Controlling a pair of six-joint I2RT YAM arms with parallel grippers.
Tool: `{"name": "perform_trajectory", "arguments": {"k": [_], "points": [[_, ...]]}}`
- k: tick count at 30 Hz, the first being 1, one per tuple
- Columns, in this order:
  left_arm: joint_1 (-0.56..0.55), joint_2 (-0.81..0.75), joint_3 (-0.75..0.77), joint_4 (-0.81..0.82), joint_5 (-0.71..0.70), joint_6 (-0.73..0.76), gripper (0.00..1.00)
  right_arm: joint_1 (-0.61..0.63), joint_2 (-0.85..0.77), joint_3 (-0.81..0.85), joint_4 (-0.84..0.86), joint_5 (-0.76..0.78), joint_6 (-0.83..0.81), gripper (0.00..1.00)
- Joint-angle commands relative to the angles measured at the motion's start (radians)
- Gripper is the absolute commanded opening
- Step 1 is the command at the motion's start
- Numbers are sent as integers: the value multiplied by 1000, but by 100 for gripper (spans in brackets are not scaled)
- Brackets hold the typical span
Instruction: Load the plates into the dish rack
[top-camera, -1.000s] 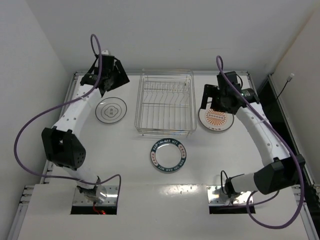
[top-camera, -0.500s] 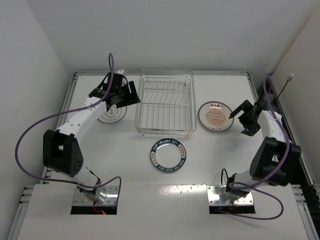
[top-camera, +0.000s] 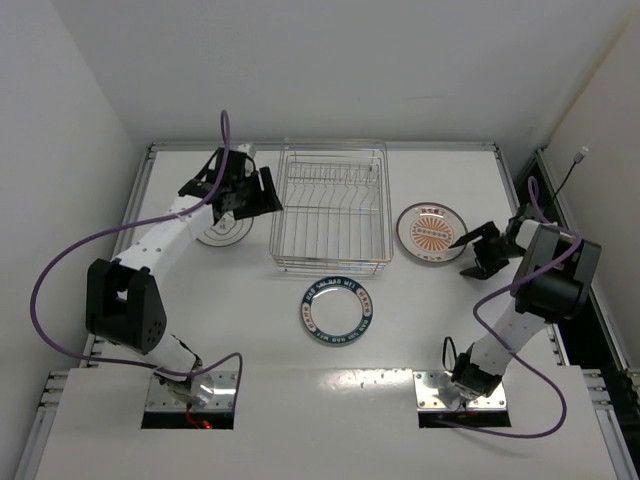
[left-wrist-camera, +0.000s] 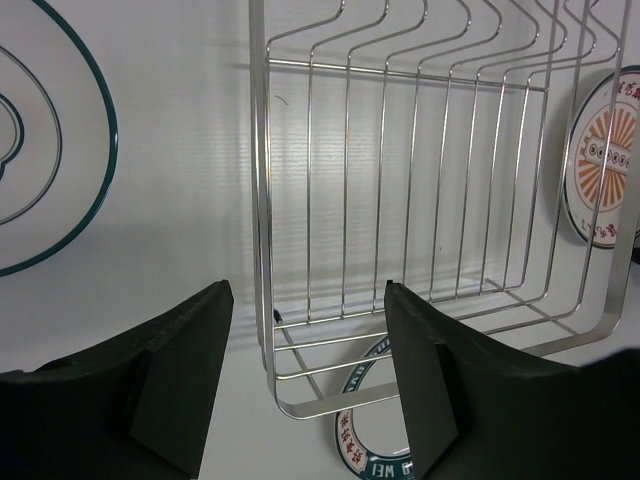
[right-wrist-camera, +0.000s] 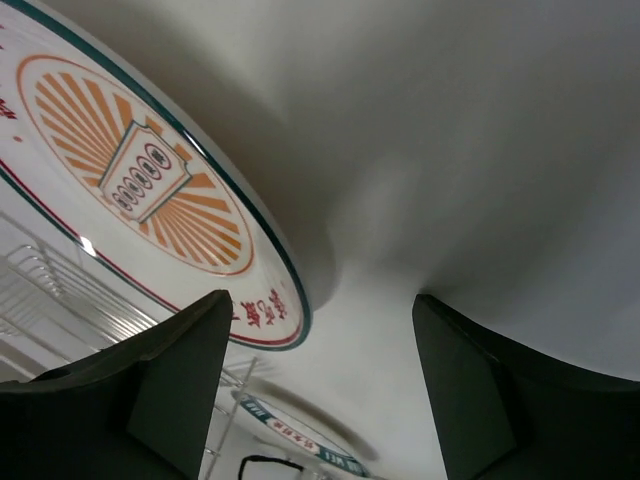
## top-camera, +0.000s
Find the metal base plate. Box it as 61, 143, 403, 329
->
145, 371, 238, 413
413, 370, 508, 413

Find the aluminium table frame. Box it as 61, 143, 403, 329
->
14, 140, 640, 480

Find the white plate with green rings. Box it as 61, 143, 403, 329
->
197, 212, 254, 248

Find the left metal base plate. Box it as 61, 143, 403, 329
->
145, 371, 238, 413

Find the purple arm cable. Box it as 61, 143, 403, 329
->
29, 109, 244, 401
434, 175, 584, 440

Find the white plate with orange sunburst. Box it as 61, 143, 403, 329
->
395, 202, 468, 265

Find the plate with teal lettered rim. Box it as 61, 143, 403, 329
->
300, 276, 374, 347

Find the wire dish rack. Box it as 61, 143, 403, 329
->
269, 138, 394, 275

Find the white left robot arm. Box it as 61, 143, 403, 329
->
86, 144, 282, 398

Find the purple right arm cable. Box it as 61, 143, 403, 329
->
434, 175, 584, 440

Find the black wall cable with plug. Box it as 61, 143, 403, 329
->
553, 146, 590, 199

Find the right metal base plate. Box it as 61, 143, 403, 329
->
413, 370, 508, 413

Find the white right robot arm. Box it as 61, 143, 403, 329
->
451, 219, 602, 399

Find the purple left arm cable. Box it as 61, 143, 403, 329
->
29, 109, 244, 401

